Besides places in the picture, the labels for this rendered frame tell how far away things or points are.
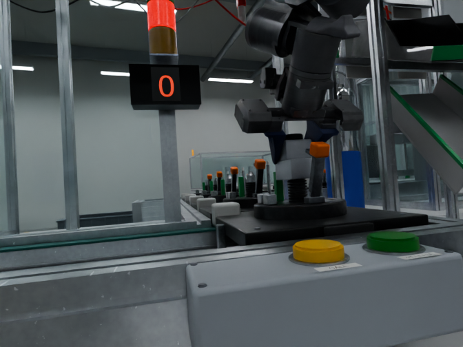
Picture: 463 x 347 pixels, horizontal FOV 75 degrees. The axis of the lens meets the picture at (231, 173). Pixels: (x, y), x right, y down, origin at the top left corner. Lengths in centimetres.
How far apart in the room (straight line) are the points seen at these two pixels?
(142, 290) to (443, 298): 23
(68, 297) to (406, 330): 25
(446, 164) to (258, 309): 40
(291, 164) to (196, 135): 1095
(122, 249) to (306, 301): 37
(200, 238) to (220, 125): 1120
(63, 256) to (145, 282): 30
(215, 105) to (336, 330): 1166
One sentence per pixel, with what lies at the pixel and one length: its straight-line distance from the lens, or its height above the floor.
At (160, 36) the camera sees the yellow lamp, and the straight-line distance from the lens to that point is 60.
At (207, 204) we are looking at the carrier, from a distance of 78.
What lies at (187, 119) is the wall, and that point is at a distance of 1142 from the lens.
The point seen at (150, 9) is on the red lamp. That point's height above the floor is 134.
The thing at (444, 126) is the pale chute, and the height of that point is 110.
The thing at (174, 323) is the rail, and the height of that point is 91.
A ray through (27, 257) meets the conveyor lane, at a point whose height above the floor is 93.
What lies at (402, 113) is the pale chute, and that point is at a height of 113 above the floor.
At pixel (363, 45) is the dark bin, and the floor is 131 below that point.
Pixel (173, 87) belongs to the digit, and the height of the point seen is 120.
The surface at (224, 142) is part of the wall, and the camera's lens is 1164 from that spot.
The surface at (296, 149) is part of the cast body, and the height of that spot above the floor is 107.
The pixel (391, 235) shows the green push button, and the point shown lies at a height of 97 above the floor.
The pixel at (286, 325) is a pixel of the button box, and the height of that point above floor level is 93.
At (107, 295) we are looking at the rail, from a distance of 28.
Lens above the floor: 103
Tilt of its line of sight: 2 degrees up
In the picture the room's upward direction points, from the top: 4 degrees counter-clockwise
